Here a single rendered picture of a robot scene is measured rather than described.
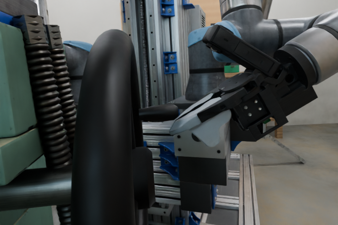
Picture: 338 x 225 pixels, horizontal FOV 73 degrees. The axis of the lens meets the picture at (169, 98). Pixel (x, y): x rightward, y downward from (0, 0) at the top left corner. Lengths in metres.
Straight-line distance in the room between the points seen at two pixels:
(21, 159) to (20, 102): 0.05
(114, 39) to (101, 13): 3.58
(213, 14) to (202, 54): 2.86
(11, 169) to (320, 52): 0.36
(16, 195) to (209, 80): 0.58
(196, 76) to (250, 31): 0.34
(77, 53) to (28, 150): 0.72
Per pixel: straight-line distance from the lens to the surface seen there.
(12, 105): 0.22
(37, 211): 0.49
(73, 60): 0.92
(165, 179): 0.83
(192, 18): 1.20
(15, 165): 0.22
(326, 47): 0.37
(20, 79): 0.23
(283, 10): 3.86
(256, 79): 0.32
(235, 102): 0.31
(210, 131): 0.33
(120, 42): 0.16
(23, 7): 0.28
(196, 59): 0.73
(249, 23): 0.44
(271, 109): 0.34
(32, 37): 0.24
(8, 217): 0.41
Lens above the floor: 0.92
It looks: 7 degrees down
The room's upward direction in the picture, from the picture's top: 3 degrees counter-clockwise
